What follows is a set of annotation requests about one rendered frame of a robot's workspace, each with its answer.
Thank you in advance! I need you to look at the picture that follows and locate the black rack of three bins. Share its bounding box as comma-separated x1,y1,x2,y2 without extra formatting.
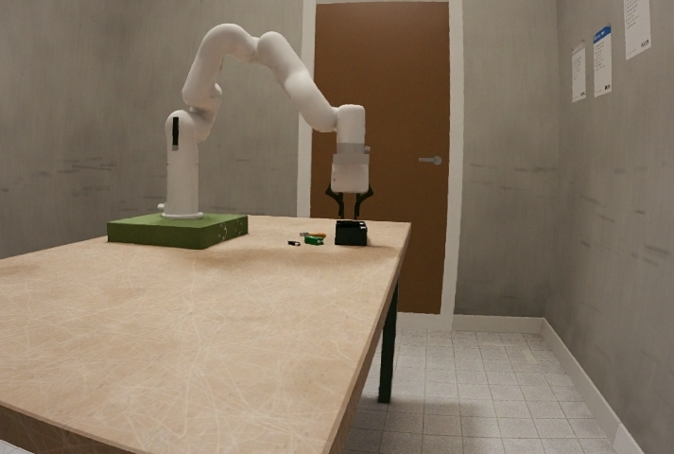
335,220,368,246

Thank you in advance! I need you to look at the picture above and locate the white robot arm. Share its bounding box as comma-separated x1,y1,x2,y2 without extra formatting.
157,24,370,219

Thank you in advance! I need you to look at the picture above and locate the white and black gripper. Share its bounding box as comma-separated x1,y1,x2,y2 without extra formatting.
325,164,373,219

